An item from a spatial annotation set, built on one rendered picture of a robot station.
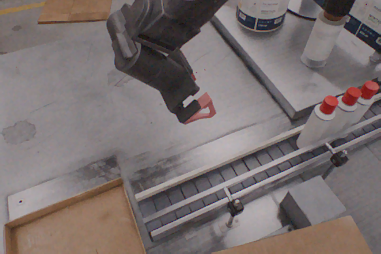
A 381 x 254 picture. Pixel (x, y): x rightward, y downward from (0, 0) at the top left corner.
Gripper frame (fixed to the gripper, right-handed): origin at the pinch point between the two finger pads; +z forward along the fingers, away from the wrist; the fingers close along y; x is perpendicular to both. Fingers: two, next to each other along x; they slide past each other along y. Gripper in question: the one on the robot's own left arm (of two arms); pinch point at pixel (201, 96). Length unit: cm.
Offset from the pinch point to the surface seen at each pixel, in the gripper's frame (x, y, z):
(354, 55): -37, 19, 68
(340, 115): -17.9, -7.3, 34.9
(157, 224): 30.7, -10.4, 13.1
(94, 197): 43.9, 4.4, 7.9
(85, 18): 84, 217, 76
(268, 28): -21, 44, 52
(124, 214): 39.2, -3.2, 11.9
